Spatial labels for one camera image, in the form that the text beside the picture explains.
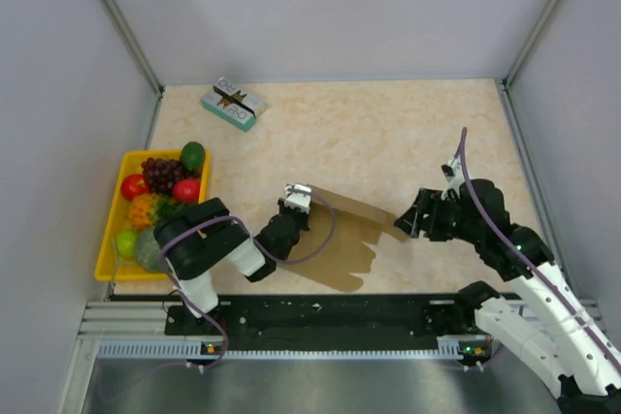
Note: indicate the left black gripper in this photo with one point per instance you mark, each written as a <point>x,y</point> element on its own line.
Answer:
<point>282,206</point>

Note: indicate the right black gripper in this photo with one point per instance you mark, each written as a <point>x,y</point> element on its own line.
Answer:
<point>427,201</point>

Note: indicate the brown cardboard box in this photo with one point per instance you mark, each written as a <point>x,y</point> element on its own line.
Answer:
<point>337,247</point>

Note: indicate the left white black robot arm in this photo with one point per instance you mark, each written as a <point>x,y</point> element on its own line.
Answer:
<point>201,236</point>

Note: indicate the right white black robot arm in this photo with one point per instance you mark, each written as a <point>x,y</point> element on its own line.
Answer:
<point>567,351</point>

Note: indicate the red tomato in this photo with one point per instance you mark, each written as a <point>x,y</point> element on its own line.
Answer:
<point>187,191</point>

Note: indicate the green avocado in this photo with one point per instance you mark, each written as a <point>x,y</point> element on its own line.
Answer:
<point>193,156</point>

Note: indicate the white teal printed carton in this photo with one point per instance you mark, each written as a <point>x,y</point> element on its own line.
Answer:
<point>234,104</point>

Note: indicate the dark purple grape bunch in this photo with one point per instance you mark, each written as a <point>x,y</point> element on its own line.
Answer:
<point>161,175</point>

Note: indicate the green melon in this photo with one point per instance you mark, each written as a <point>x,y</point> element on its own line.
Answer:
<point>147,251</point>

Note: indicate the orange bumpy fruit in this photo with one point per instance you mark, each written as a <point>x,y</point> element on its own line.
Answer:
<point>142,211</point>

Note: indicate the red apple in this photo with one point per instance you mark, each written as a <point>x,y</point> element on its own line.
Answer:
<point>133,186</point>

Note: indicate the green lime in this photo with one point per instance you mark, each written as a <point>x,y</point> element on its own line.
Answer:
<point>125,243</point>

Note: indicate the yellow plastic tray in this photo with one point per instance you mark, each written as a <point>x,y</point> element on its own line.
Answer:
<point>110,266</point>

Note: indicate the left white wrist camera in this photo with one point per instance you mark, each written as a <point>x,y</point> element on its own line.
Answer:
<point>298,197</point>

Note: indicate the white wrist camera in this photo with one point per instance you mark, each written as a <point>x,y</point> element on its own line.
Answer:
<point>298,197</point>
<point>454,176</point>

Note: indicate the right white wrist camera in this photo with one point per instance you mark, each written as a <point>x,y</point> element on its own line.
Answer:
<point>454,176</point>

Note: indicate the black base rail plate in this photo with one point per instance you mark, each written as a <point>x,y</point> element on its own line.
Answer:
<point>341,322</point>

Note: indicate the grey slotted cable duct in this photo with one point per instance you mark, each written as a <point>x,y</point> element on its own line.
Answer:
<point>194,348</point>

